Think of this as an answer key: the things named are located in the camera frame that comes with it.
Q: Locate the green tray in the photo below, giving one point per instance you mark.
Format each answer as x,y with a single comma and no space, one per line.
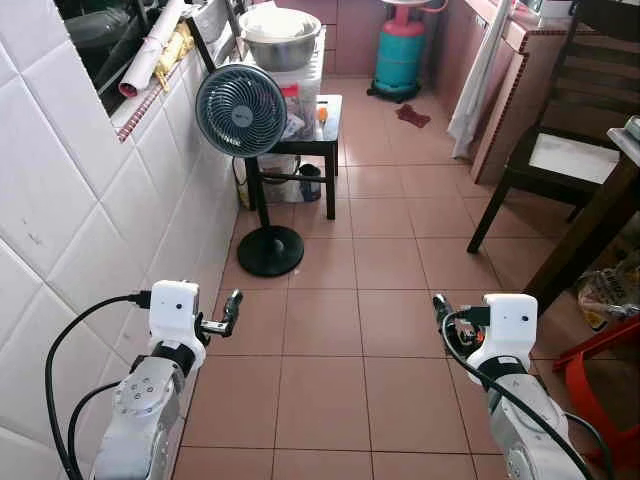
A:
633,128

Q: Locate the small red floor rag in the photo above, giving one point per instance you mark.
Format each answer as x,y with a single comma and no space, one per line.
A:
412,115

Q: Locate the teal gas cylinder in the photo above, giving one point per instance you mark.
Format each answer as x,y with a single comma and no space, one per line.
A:
400,55

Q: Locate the dark wooden chair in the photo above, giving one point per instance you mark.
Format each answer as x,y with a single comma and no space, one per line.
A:
590,90

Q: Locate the brown tiled counter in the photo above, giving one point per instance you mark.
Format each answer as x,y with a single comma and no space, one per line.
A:
520,90

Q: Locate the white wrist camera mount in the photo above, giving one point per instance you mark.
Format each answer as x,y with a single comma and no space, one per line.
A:
508,325
174,308

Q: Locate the small black side table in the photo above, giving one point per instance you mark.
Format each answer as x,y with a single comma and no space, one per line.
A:
325,135

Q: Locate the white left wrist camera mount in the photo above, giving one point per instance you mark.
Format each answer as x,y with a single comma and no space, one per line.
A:
174,308

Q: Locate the clear plastic storage box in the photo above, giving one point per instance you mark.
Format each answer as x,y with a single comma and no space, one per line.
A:
305,95

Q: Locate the black standing fan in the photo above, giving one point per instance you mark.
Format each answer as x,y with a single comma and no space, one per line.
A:
240,110

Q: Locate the large metal basin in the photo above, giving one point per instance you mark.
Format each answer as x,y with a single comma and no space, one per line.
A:
280,50

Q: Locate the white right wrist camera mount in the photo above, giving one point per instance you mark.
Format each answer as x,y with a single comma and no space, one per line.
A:
508,325

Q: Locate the yellow bundle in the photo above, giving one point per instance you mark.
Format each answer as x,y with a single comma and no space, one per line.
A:
178,50

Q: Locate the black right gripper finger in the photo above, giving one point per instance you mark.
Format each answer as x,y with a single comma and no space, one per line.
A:
441,308

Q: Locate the red plastic stool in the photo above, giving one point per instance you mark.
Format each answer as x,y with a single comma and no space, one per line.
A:
585,385

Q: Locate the white rolled paper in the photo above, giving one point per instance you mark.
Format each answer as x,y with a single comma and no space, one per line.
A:
150,55

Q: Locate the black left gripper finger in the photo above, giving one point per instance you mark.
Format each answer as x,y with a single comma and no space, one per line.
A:
233,312

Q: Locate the white hanging cloth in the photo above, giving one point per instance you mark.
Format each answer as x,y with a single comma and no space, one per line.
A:
475,100

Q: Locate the clear plastic bag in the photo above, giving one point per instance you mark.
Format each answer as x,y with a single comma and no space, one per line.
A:
610,290

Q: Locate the clear plastic container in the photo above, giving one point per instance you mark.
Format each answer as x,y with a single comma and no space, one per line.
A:
280,185

